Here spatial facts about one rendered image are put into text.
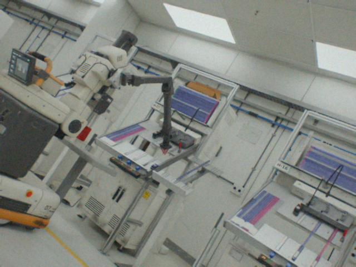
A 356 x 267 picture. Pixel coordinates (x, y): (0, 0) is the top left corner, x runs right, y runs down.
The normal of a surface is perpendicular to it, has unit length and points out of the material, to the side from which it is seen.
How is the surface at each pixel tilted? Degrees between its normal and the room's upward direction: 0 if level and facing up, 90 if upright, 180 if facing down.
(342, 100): 90
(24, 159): 90
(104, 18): 90
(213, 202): 90
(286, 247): 44
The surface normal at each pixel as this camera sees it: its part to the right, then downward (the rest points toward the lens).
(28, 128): 0.72, 0.36
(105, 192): -0.40, -0.38
